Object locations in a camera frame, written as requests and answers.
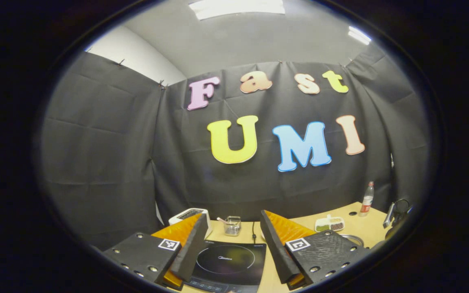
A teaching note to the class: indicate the small ceiling light panel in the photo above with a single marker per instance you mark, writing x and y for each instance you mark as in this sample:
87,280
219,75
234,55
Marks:
359,35

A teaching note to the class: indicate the white toaster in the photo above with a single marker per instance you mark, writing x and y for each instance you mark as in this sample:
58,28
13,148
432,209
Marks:
181,215

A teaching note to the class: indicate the pink utensil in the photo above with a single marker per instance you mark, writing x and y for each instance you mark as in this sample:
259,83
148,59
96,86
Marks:
222,220

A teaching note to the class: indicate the large ceiling light panel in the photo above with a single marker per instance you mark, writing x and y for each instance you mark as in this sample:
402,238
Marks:
236,7

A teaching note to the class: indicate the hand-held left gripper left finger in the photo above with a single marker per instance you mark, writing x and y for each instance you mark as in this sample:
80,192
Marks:
193,248

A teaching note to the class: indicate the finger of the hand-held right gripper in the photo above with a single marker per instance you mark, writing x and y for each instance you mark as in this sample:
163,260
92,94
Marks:
389,215

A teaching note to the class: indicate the stainless steel pot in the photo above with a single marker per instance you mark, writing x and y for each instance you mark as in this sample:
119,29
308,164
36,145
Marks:
356,238

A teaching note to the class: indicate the black induction cooktop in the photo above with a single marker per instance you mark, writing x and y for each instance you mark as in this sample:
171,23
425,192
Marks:
230,260

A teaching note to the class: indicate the black backdrop cloth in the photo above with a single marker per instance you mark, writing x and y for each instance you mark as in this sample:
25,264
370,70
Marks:
116,142

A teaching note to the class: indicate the white divided plate with beans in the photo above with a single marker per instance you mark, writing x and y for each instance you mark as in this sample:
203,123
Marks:
328,224

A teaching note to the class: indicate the clear plastic water bottle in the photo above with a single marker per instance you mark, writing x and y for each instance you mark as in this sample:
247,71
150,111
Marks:
367,201

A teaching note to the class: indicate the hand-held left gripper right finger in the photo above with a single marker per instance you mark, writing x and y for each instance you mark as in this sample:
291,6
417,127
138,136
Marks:
275,248

